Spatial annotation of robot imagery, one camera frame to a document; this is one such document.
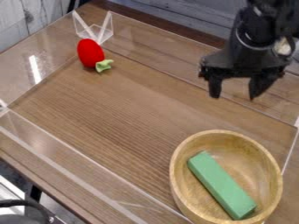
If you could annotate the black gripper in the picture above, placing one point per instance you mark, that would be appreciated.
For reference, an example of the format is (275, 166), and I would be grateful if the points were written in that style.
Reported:
(243, 61)

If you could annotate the wooden brown bowl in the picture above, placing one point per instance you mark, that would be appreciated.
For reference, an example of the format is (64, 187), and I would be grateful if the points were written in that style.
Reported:
(249, 163)

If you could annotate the green rectangular block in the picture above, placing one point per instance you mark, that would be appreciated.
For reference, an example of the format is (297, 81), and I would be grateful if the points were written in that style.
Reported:
(222, 186)

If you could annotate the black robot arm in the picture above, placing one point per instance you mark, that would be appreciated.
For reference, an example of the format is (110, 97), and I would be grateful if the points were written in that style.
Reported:
(269, 22)

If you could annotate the red plush strawberry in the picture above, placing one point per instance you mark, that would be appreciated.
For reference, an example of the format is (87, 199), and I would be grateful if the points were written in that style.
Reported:
(91, 55)

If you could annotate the clear acrylic corner bracket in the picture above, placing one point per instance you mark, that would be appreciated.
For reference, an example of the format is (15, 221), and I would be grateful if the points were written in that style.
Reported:
(98, 32)

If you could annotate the clear acrylic front wall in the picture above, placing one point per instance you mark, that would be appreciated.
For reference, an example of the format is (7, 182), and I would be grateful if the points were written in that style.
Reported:
(86, 187)

